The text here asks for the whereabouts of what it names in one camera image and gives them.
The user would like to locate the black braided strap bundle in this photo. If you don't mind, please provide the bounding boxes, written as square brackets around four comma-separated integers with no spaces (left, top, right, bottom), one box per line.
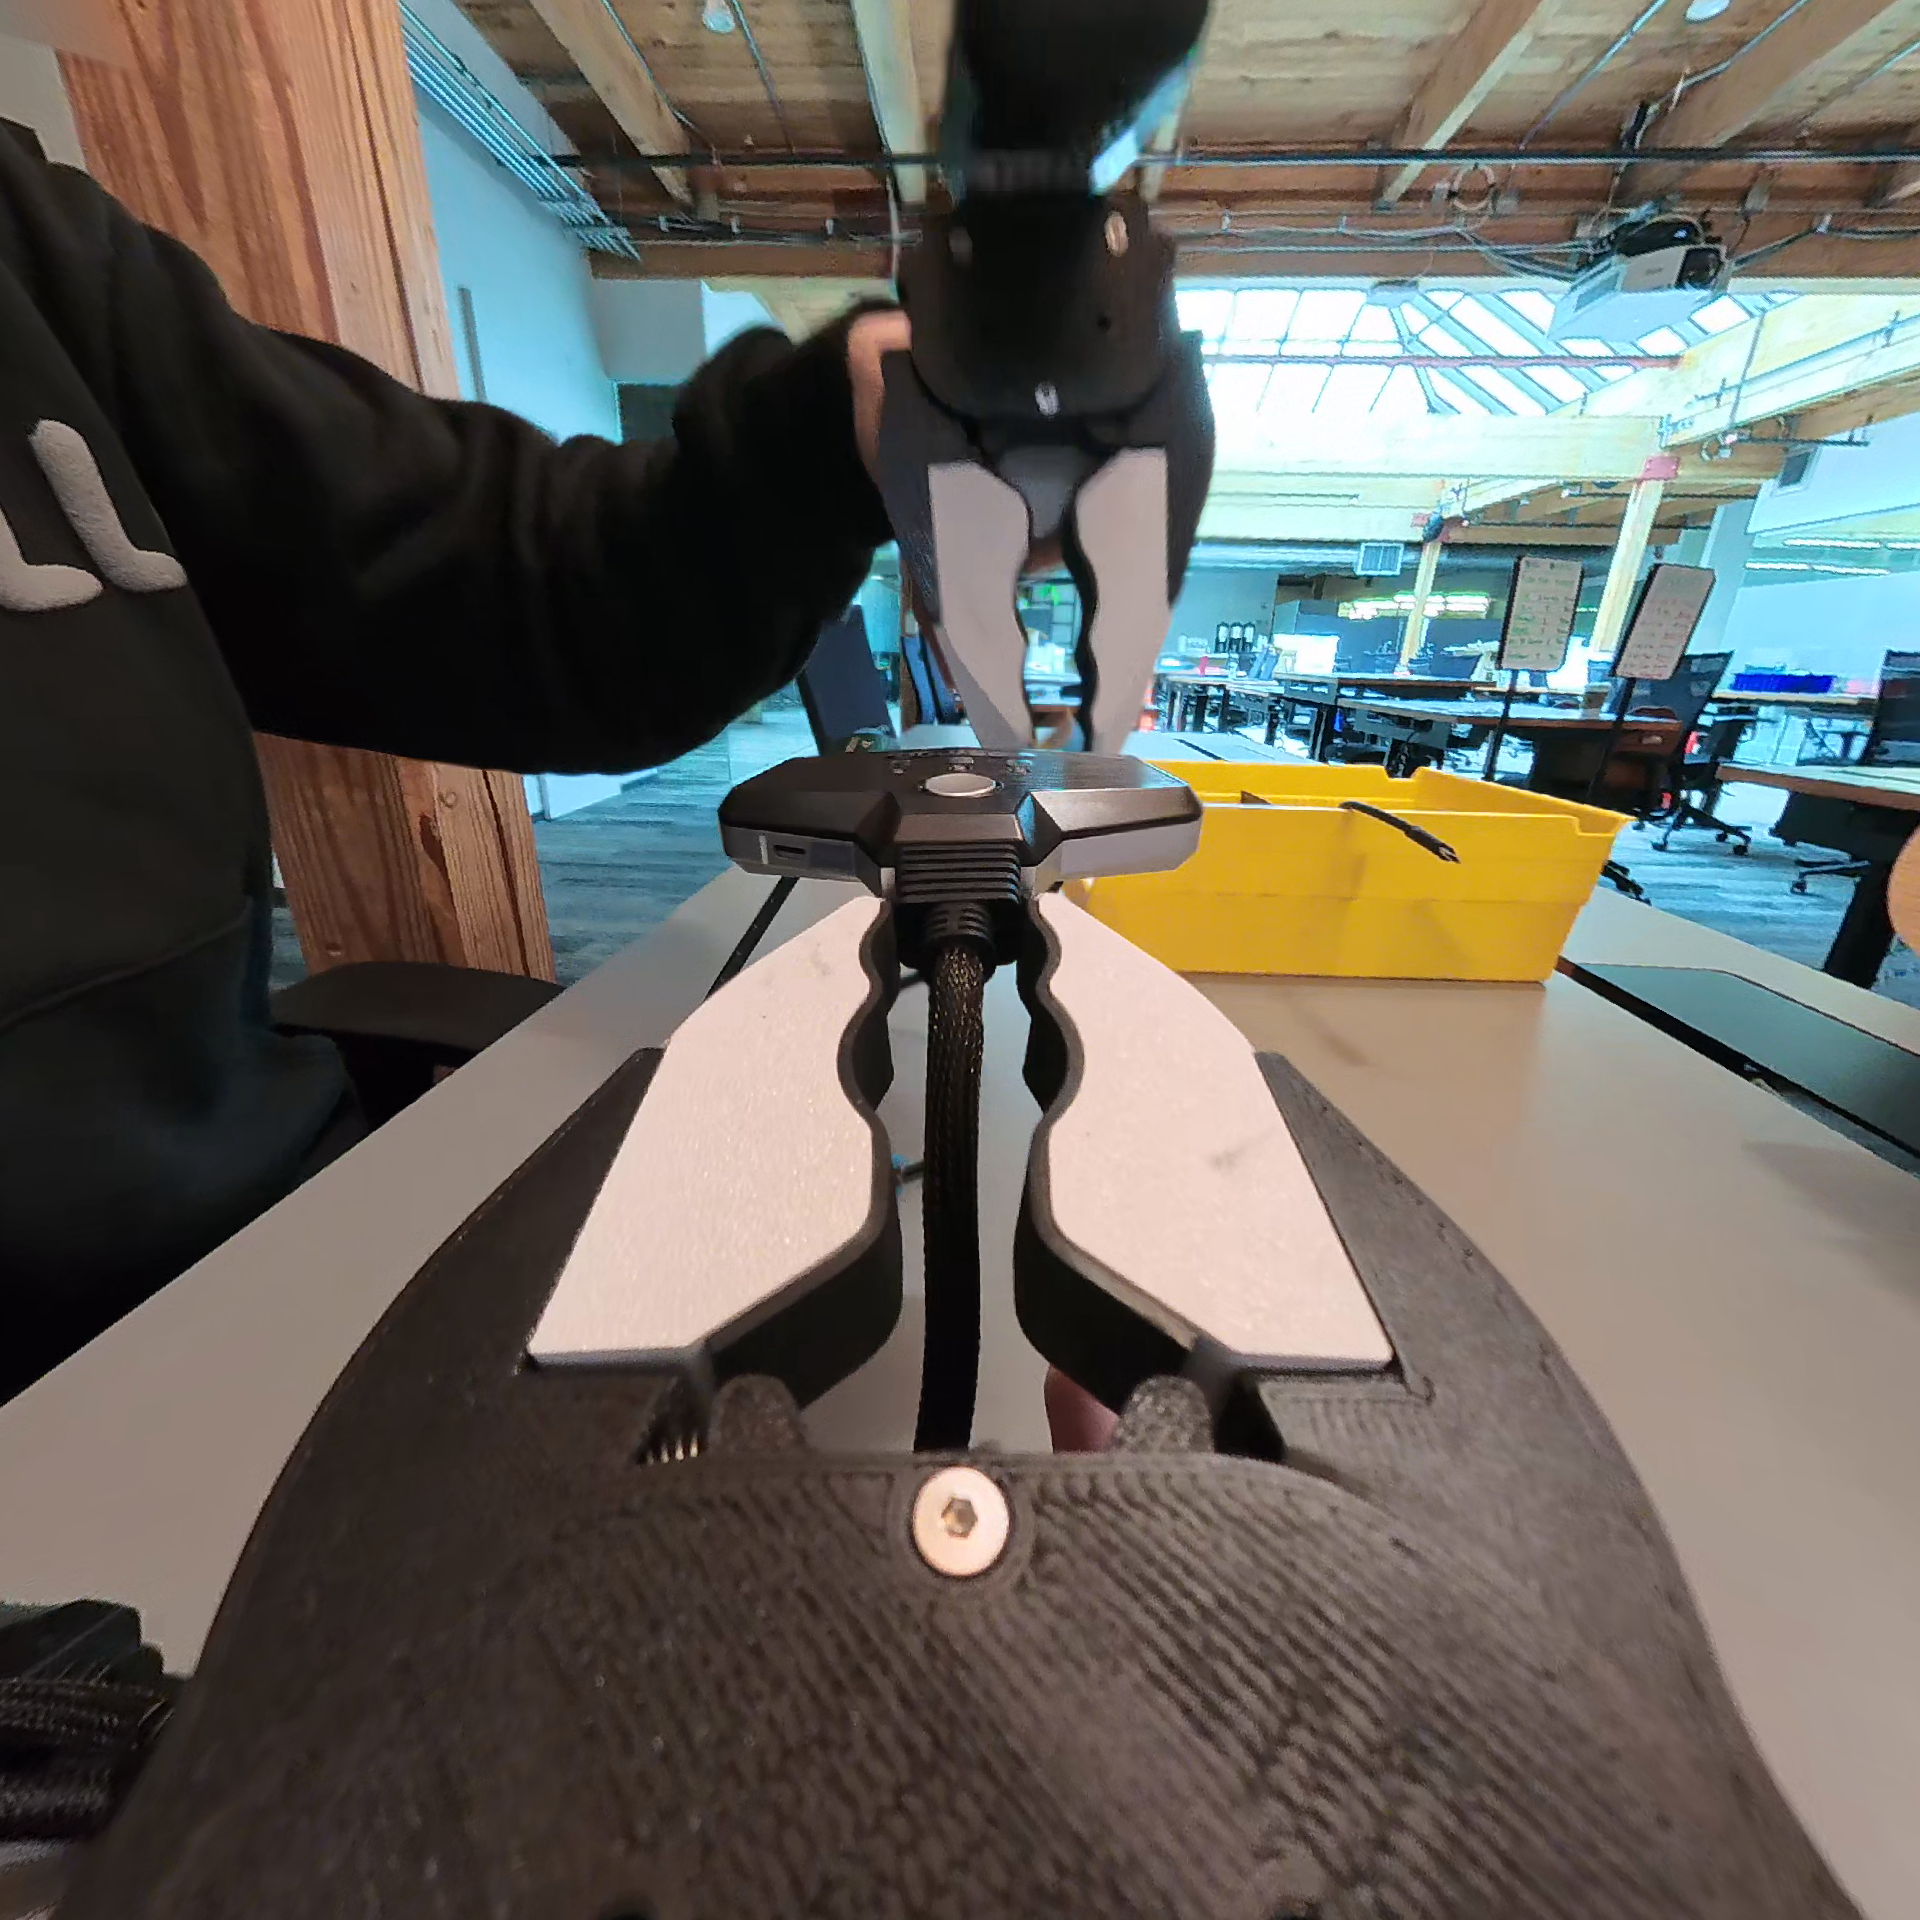
[0,1599,179,1850]

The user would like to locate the black usb hub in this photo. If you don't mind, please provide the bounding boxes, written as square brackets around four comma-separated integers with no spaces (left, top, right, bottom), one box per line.
[718,750,1206,912]

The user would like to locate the person's black hoodie torso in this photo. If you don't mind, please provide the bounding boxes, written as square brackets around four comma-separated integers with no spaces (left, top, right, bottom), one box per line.
[0,118,559,1403]

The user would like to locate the wooden pillar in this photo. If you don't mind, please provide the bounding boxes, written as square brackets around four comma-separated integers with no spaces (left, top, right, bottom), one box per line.
[56,0,559,985]

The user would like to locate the black braided usb cable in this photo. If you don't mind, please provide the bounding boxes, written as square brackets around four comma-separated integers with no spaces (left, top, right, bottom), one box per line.
[1340,800,1466,870]

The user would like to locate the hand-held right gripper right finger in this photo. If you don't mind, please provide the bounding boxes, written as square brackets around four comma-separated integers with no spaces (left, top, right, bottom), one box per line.
[1014,894,1402,1416]

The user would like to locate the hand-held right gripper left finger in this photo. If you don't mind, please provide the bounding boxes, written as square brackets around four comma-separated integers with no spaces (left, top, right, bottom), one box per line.
[527,897,906,1408]

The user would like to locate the yellow plastic bin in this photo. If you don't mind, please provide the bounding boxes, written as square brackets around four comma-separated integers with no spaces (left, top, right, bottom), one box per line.
[1067,758,1635,985]

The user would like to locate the ceiling projector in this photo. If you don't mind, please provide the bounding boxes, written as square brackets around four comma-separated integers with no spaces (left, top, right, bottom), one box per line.
[1549,210,1730,345]

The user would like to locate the wooden top desk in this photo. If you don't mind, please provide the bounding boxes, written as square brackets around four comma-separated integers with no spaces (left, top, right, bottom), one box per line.
[1714,758,1920,992]

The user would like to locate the person's left forearm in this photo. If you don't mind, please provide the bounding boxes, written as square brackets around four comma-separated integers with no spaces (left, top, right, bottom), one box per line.
[255,322,896,777]

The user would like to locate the person's left hand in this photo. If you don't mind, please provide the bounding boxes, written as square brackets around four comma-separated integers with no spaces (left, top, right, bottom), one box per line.
[844,304,912,471]

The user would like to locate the row of dark desks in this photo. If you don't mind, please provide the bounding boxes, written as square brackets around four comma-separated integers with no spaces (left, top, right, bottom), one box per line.
[1155,673,1685,784]

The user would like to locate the black flat panel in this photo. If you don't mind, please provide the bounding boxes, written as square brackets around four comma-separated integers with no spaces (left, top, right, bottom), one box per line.
[1558,961,1920,1169]

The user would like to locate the standing whiteboard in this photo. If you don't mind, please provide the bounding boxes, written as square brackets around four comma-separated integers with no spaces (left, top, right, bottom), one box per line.
[1612,563,1719,686]
[1498,556,1587,675]

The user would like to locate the black office chair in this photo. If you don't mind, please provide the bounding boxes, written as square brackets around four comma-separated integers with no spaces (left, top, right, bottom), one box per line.
[1627,652,1759,859]

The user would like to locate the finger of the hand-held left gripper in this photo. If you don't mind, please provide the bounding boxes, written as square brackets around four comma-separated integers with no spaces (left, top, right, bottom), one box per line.
[1072,449,1178,758]
[926,457,1040,755]

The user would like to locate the dark blue chair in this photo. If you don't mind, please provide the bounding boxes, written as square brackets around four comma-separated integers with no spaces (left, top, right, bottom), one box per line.
[798,607,906,755]

